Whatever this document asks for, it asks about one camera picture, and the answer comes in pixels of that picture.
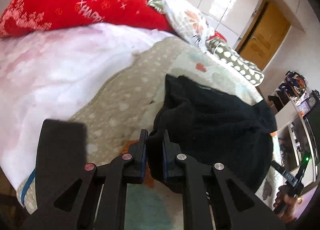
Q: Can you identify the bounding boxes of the black pants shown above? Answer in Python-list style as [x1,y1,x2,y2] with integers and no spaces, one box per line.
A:
[147,75,277,192]

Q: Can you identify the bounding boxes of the right hand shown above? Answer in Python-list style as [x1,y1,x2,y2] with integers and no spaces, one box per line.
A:
[273,185,303,224]

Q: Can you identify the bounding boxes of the heart patterned quilt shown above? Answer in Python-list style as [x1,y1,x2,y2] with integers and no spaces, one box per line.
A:
[17,37,284,230]

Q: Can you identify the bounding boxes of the white cluttered shelf unit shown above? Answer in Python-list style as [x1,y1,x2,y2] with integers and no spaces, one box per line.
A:
[267,71,309,171]

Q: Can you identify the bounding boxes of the white pink bed sheet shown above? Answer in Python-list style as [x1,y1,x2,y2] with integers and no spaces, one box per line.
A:
[1,23,169,189]

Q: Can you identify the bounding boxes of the olive green patterned bolster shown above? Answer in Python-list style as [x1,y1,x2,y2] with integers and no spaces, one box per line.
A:
[206,37,265,86]

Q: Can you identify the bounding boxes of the wooden door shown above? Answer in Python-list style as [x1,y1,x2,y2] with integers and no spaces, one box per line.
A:
[236,0,291,70]

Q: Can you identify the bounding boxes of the red long Christmas pillow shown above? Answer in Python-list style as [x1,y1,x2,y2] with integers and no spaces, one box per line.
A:
[0,0,227,42]

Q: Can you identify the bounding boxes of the white floral pillow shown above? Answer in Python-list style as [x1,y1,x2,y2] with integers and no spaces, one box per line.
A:
[148,0,214,52]

